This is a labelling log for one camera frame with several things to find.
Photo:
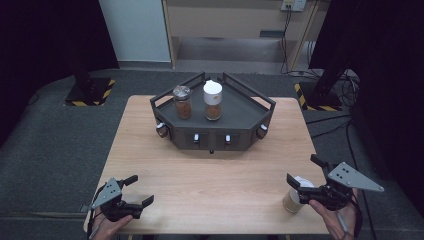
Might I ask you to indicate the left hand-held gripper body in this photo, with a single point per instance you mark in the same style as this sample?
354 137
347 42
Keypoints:
110 196

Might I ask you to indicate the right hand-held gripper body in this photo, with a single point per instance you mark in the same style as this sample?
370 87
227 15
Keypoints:
346 180

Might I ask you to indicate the wide white-lid spice jar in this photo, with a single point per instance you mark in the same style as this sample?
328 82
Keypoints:
292 201

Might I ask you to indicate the silver-lid glass spice jar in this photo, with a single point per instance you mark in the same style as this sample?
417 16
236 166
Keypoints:
183 105

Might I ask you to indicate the dark corner shelf rack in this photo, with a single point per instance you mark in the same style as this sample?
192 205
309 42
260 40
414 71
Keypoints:
230 113

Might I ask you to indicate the tall white-lid spice jar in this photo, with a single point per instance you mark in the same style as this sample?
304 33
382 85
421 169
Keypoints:
213 96

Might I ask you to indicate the person's left hand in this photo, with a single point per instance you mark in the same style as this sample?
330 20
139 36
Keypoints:
111 228

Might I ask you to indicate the person's right hand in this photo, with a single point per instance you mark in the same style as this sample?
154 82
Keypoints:
335 220

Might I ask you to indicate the black stand with striped base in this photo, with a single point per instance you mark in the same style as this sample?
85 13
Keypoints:
89 90
321 95

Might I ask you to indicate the dark curtain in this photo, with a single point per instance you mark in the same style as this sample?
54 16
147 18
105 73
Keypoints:
390 83
40 50

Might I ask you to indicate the white panel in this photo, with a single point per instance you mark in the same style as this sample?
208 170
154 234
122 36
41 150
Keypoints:
136 30

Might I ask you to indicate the beige wooden cabinet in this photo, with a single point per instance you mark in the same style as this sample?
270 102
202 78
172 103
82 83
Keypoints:
230 21

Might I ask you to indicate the white wall socket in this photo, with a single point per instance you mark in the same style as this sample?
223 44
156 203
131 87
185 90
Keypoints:
293 4

